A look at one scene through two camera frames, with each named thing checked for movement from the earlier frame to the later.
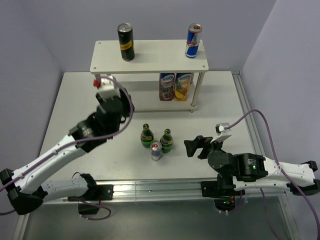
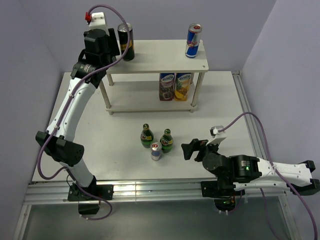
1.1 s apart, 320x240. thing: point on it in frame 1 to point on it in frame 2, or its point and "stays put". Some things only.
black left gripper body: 126,107 to 113,47
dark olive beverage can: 125,31 stays put
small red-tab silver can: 156,147 stays put
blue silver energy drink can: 193,40 stays put
